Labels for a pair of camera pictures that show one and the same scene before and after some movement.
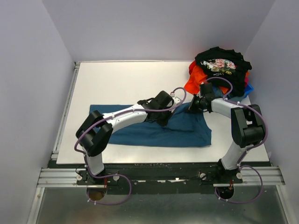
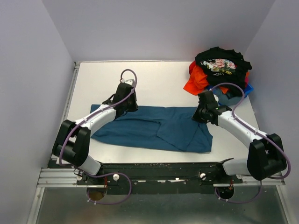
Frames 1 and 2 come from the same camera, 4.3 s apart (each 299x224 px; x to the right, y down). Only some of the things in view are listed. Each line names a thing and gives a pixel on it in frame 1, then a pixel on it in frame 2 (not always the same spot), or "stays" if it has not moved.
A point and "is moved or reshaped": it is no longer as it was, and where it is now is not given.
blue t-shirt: [186, 128] is moved or reshaped
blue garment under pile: [248, 89] stays
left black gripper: [164, 122] to [135, 107]
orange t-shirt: [196, 76] stays
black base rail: [158, 178] stays
